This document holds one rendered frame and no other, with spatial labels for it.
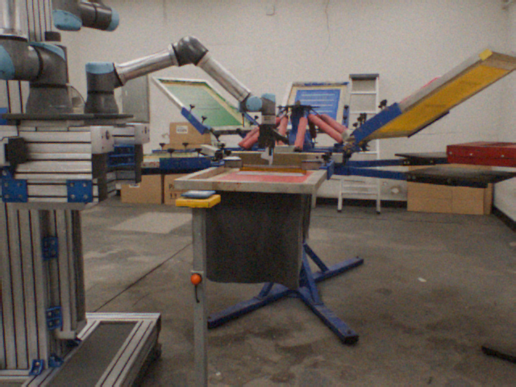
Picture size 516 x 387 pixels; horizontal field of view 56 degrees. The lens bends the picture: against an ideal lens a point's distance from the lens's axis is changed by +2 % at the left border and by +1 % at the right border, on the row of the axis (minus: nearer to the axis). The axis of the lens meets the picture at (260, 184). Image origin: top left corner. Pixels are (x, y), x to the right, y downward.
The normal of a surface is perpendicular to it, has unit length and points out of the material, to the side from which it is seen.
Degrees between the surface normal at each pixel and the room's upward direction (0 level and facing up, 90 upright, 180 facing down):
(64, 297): 90
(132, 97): 90
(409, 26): 90
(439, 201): 75
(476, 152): 91
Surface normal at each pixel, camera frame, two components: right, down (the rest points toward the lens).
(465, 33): -0.23, 0.15
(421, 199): -0.22, -0.11
